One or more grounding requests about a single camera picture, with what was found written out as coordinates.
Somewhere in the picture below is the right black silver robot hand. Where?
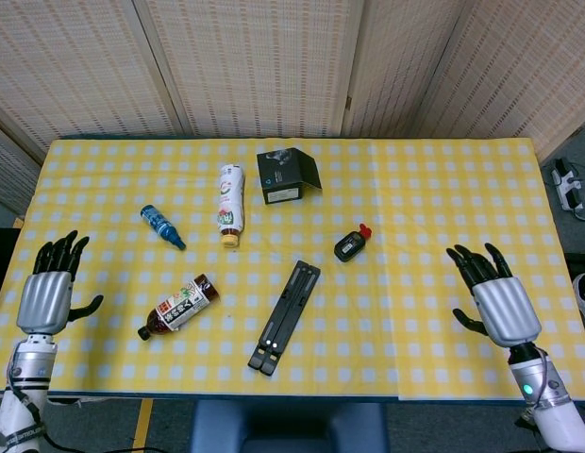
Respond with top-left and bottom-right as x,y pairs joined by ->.
445,243 -> 543,348

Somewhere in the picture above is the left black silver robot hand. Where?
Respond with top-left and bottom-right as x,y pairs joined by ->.
16,229 -> 105,336

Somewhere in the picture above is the black folding laptop stand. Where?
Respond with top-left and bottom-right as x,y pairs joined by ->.
247,259 -> 322,378

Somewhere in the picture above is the yellow white checkered tablecloth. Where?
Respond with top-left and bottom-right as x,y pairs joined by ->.
0,138 -> 585,401

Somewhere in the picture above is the white power strip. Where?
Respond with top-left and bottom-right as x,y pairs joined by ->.
550,159 -> 585,212

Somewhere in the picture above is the brown tea bottle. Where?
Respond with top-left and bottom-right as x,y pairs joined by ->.
137,273 -> 222,342

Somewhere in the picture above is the small blue bottle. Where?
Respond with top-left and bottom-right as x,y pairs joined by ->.
140,204 -> 187,250

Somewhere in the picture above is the small black bottle red cap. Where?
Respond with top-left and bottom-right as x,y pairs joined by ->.
333,223 -> 373,261

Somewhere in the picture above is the white drink bottle yellow cap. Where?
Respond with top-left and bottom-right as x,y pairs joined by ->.
217,163 -> 246,248

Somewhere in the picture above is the blue chair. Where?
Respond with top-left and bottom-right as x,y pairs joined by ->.
189,400 -> 391,453

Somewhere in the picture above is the black cardboard box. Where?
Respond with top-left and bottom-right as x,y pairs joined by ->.
256,146 -> 324,206

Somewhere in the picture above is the woven folding screen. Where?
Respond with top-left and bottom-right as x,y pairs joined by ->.
0,0 -> 585,213

